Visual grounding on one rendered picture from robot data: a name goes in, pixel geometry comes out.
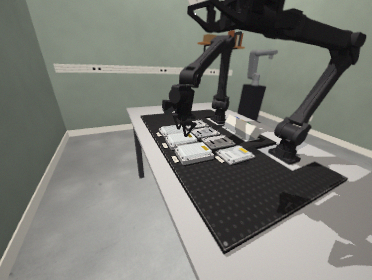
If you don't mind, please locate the white operator panel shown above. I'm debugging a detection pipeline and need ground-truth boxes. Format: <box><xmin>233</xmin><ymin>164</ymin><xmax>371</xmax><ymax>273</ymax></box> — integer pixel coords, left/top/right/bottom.
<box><xmin>222</xmin><ymin>115</ymin><xmax>262</xmax><ymax>142</ymax></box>

